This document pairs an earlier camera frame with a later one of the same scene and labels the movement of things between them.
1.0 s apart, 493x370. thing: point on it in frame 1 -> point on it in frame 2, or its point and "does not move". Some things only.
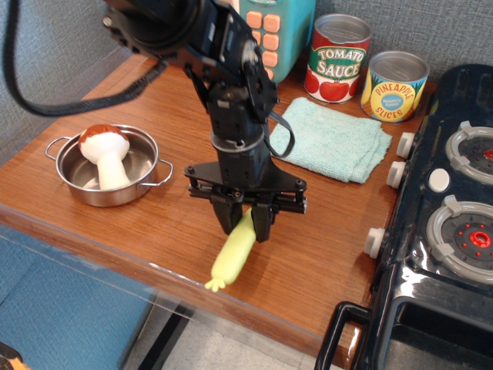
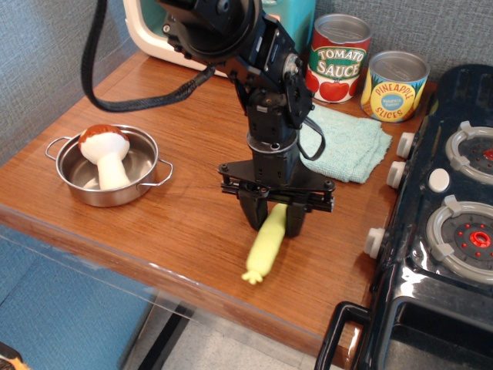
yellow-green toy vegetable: (235, 255) -> (266, 243)
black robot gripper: (245, 169) -> (276, 172)
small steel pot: (79, 173) does not move
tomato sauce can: (340, 47) does not move
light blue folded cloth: (340, 143) does not move
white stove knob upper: (404, 144) does not move
